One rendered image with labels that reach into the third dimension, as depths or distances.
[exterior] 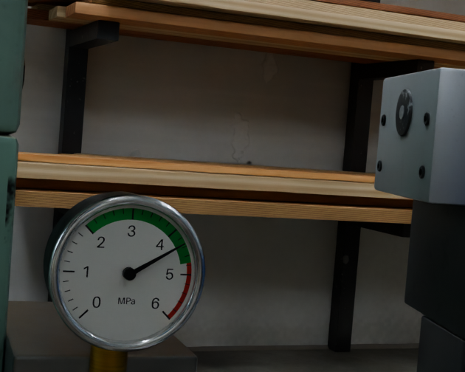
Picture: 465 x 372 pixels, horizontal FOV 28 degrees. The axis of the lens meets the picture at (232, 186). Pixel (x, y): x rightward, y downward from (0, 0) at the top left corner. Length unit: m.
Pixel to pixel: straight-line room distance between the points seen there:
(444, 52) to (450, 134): 2.25
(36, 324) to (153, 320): 0.10
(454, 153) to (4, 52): 0.32
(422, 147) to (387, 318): 2.81
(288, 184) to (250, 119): 0.53
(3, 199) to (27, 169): 1.99
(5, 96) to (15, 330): 0.11
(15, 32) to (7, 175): 0.06
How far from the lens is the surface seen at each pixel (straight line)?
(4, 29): 0.42
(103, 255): 0.37
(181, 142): 3.02
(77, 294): 0.37
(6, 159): 0.42
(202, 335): 3.14
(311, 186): 2.67
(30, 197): 2.41
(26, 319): 0.47
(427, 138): 0.63
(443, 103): 0.62
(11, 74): 0.42
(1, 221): 0.42
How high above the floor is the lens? 0.72
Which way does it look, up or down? 3 degrees down
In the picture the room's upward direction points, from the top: 5 degrees clockwise
